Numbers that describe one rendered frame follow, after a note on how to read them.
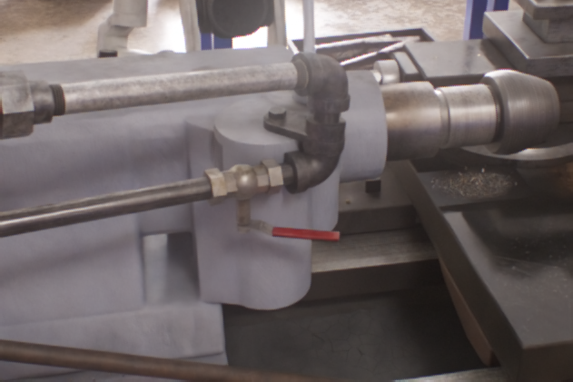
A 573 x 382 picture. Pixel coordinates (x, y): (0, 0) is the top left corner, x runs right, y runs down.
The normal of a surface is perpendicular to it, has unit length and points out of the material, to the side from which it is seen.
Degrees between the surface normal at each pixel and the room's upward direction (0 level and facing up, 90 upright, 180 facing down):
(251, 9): 83
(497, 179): 0
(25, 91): 56
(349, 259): 0
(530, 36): 0
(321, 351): 18
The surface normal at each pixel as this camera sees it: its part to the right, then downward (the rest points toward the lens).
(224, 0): 0.25, 0.39
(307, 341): 0.03, -0.77
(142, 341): 0.16, 0.03
